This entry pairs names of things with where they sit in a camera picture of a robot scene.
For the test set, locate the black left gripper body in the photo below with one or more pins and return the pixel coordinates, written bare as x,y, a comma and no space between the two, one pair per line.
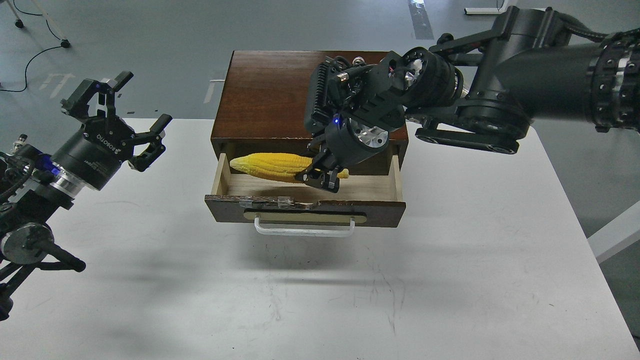
96,151

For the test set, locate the white stand leg with caster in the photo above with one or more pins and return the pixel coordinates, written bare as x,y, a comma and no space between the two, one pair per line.
18,23

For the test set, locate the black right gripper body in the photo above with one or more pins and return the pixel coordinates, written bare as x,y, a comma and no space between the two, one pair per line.
349,142

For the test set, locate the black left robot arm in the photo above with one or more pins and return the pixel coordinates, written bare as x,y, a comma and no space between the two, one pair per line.
35,184

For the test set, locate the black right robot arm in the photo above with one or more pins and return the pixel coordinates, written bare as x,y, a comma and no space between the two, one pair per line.
480,92

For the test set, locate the white table base foot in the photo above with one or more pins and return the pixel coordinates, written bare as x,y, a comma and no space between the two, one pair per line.
499,8

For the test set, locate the yellow corn cob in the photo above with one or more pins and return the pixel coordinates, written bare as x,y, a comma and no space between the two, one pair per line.
278,166

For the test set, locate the dark wooden cabinet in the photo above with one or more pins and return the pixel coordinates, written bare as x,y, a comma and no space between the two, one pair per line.
263,100

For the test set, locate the wooden drawer with white handle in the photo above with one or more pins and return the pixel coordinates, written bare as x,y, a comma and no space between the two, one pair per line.
366,200

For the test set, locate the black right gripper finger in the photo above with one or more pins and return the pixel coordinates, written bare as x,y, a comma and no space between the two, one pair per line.
324,180
322,160

